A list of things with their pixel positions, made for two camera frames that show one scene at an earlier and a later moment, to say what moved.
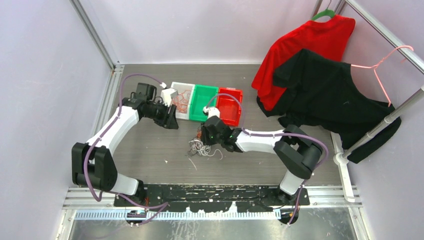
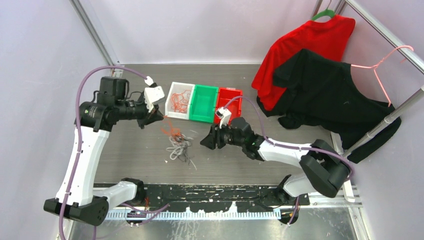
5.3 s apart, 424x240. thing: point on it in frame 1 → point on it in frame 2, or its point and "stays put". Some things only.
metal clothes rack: x=408 y=52 stays put
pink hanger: x=374 y=66 stays put
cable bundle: x=197 y=147 → x=181 y=143
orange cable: x=181 y=101 stays put
